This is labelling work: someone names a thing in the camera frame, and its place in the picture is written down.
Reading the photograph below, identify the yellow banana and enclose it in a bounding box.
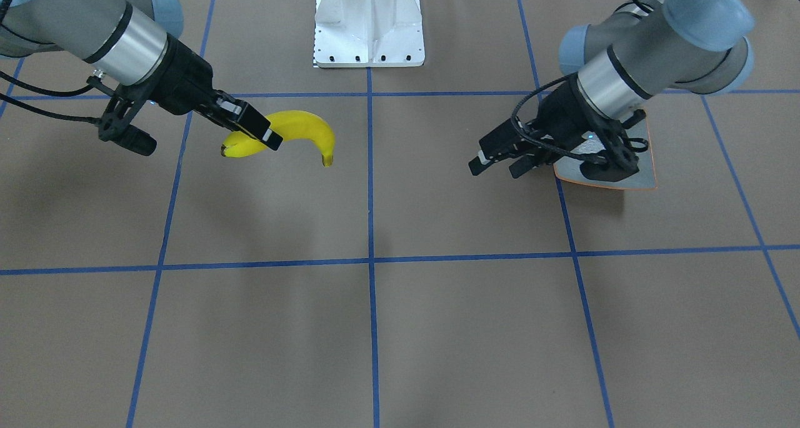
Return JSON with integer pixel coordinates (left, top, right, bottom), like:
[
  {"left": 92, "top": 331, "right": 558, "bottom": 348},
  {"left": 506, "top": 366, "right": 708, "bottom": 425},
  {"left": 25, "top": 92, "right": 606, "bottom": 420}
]
[{"left": 221, "top": 110, "right": 336, "bottom": 168}]

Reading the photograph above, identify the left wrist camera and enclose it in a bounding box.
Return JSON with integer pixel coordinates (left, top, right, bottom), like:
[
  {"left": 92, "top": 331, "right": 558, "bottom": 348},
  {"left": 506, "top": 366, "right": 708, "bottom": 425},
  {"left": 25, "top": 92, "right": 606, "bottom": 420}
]
[{"left": 580, "top": 109, "right": 649, "bottom": 181}]

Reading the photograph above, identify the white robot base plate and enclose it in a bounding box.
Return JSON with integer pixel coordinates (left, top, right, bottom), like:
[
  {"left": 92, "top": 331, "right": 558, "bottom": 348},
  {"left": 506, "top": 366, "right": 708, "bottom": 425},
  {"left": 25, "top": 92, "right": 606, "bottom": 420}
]
[{"left": 312, "top": 0, "right": 426, "bottom": 67}]

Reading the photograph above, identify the grey square plate orange rim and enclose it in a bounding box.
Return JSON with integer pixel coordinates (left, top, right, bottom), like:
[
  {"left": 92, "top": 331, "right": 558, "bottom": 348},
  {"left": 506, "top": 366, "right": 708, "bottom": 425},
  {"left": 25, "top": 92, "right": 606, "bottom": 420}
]
[{"left": 552, "top": 118, "right": 658, "bottom": 191}]

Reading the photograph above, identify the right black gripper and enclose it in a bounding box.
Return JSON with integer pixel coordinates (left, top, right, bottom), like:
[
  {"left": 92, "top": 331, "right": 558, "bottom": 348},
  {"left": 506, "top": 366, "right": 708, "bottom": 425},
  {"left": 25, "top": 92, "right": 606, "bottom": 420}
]
[{"left": 134, "top": 39, "right": 283, "bottom": 151}]

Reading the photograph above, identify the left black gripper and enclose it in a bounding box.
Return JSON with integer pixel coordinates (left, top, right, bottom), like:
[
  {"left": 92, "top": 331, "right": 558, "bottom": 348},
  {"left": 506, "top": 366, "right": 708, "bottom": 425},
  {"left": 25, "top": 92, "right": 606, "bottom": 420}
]
[{"left": 468, "top": 81, "right": 611, "bottom": 179}]

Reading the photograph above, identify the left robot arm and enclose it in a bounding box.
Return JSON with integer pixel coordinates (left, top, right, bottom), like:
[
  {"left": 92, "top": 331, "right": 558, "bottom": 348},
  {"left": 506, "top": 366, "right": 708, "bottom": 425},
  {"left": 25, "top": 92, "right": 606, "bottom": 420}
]
[{"left": 468, "top": 0, "right": 755, "bottom": 182}]

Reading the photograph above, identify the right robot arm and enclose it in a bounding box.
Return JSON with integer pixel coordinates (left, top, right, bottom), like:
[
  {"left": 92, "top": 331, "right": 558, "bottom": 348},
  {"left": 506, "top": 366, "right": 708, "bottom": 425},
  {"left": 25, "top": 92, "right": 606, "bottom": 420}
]
[{"left": 2, "top": 0, "right": 283, "bottom": 156}]

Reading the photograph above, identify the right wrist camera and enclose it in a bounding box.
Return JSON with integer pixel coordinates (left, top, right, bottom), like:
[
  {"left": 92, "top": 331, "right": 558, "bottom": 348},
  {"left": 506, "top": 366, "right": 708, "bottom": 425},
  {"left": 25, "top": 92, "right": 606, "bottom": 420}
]
[{"left": 87, "top": 69, "right": 157, "bottom": 156}]

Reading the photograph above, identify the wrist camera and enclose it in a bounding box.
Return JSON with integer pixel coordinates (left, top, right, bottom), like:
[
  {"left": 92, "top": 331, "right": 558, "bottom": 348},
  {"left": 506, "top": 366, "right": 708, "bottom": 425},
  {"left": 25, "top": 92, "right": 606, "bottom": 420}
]
[
  {"left": 580, "top": 109, "right": 649, "bottom": 181},
  {"left": 87, "top": 69, "right": 157, "bottom": 156}
]

